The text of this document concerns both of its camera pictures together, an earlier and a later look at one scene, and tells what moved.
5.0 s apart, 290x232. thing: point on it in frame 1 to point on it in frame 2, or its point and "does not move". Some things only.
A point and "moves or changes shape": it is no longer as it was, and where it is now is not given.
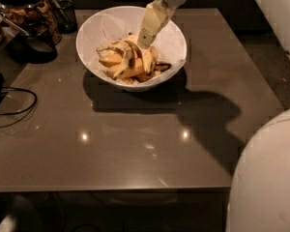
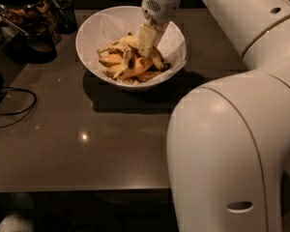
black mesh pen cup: x=67 y=16 does not move
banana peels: x=149 y=55 moves or changes shape
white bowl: x=113 y=23 does not move
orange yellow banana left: x=110 y=60 does not move
